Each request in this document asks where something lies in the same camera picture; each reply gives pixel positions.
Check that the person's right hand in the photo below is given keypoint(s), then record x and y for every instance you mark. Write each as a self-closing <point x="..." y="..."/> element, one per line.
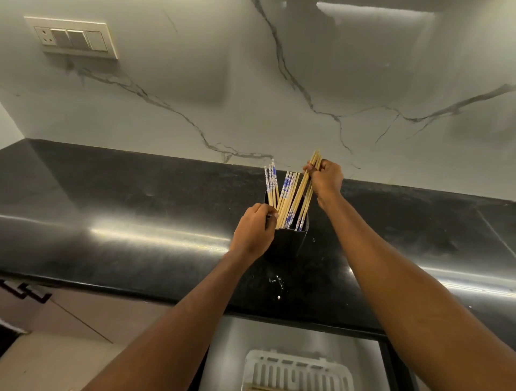
<point x="328" y="179"/>

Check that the person's left hand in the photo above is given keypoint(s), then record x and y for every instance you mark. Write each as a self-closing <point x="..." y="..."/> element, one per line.
<point x="250" y="235"/>

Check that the person's left fingers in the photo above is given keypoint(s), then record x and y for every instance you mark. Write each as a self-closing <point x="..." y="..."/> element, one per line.
<point x="264" y="209"/>

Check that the person's right fingers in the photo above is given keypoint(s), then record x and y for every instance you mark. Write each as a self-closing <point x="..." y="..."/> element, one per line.
<point x="315" y="171"/>

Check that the bundle of wooden chopsticks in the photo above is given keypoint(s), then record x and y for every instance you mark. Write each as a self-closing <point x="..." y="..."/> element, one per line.
<point x="300" y="194"/>

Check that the black chopstick holder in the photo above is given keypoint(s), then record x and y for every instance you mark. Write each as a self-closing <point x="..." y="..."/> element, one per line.
<point x="288" y="243"/>

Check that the person's left forearm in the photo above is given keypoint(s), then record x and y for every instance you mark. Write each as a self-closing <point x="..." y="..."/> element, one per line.
<point x="177" y="334"/>

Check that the person's right forearm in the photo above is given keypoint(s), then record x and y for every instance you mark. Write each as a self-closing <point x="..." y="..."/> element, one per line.
<point x="407" y="306"/>

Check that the set of blue patterned chopsticks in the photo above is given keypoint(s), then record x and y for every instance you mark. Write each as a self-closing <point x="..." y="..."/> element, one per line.
<point x="274" y="179"/>

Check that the grey open drawer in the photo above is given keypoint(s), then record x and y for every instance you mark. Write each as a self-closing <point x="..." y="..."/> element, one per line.
<point x="229" y="354"/>

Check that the white plastic slotted tray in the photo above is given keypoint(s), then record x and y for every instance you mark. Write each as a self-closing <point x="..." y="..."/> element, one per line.
<point x="296" y="372"/>

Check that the beige cabinet front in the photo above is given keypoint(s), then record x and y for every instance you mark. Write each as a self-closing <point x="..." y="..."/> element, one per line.
<point x="105" y="314"/>

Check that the white wall switch plate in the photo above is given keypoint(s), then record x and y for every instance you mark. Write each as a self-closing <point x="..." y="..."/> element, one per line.
<point x="72" y="38"/>

